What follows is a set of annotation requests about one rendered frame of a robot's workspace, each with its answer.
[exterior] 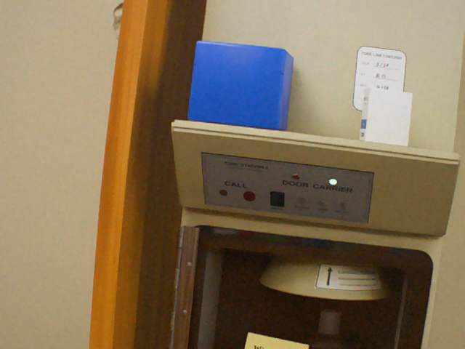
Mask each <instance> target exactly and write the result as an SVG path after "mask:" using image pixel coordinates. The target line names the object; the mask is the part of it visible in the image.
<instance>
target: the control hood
mask: <svg viewBox="0 0 465 349"><path fill-rule="evenodd" d="M171 132H172V140H173V148H174V162H175V170H176V177H177V192H178V199H179V204H181V205H182V206H187V207H194V208H200V209H206V210H212V211H219V212H232V213H238V214H250V215H257V216H263V217H275V218H282V219H288V220H301V221H307V222H319V223H325V224H332V225H343V226H349V227H356V228H367V229H374V230H375V229H379V230H390V231H396V232H402V233H414V234H419V235H422V234H425V235H431V236H443V235H445V234H446V230H447V227H448V221H449V217H450V211H451V207H452V203H453V197H454V194H455V190H456V183H457V179H458V171H459V167H460V163H461V157H460V156H458V155H459V153H447V152H442V151H435V150H429V149H422V148H410V147H403V146H396V145H390V144H383V143H371V142H363V141H356V140H348V139H344V138H336V137H324V136H316V135H303V133H295V132H282V131H275V130H267V129H253V128H246V127H239V126H232V125H225V124H211V123H204V122H197V121H183V120H174V122H172V123H171ZM201 152H204V153H216V154H224V155H230V156H244V157H251V158H257V159H264V160H271V161H284V162H291V163H298V164H311V165H318V166H325V167H331V168H338V169H350V170H357V171H364V172H373V184H372V191H371V203H370V209H369V216H368V223H364V222H347V221H341V220H329V219H322V218H315V217H304V216H297V215H291V214H278V213H272V212H260V211H253V210H247V209H240V208H234V207H227V206H215V205H208V204H205V196H204V185H203V174H202V164H201Z"/></svg>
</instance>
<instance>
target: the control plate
mask: <svg viewBox="0 0 465 349"><path fill-rule="evenodd" d="M201 164H202V175H203V185H204V196H205V204H208V205H215V206H227V207H234V208H240V209H247V210H253V211H260V212H272V213H278V214H291V215H297V216H304V217H315V218H322V219H329V220H341V221H347V222H364V223H368V216H369V209H370V203H371V191H372V184H373V172H364V171H357V170H350V169H338V168H331V167H325V166H318V165H311V164H298V163H291V162H284V161H271V160H264V159H257V158H251V157H244V156H230V155H224V154H216V153H204V152H201ZM292 174H298V175H300V176H301V178H300V180H297V181H295V180H292V178H291V175H292ZM330 178H336V180H338V183H337V184H336V185H331V184H329V183H328V181H329V180H330ZM220 190H226V191H227V192H228V194H227V195H226V196H222V195H220V194H219V191H220ZM248 191H249V192H252V193H255V195H256V198H255V200H253V201H247V200H245V199H244V197H243V195H244V193H245V192H248ZM270 191H274V192H281V193H285V194H284V207H282V206H270ZM298 198H304V199H306V204H303V205H301V204H299V203H298ZM322 200H324V201H326V206H324V207H321V206H320V201H322ZM340 203H345V204H347V208H346V209H345V210H343V209H341V207H340Z"/></svg>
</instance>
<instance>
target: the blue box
mask: <svg viewBox="0 0 465 349"><path fill-rule="evenodd" d="M293 67H294V57H292V56H291V55H290V54H289V53H288V52H287V51H286V50H285V49H279V48H278V47H263V46H255V45H247V44H231V43H224V42H215V41H197V43H196V49H195V63H193V76H192V84H191V91H190V105H189V111H188V112H187V119H188V120H189V121H199V122H207V123H215V124H228V125H236V126H242V127H249V128H257V129H270V130H278V131H285V130H286V129H287V121H288V108H289V101H290V95H291V82H292V75H293Z"/></svg>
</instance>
